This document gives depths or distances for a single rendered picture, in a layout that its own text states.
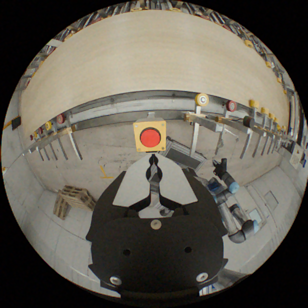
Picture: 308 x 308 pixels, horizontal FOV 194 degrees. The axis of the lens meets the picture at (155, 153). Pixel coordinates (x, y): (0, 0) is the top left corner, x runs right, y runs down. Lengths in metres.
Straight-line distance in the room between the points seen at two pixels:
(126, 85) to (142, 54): 0.20
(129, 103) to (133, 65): 0.36
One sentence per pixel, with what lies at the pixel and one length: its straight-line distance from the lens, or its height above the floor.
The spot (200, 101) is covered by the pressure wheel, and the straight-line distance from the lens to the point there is 0.57.
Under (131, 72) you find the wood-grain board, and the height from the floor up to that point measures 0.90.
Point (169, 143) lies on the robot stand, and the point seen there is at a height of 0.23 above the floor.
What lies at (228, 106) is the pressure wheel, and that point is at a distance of 0.72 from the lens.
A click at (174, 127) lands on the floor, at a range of 1.49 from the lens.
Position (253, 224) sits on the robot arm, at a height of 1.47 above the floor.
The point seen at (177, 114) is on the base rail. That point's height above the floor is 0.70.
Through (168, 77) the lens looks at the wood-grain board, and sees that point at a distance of 0.54.
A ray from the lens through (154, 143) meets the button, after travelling 0.19.
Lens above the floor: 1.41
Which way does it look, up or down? 60 degrees down
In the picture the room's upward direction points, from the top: 176 degrees clockwise
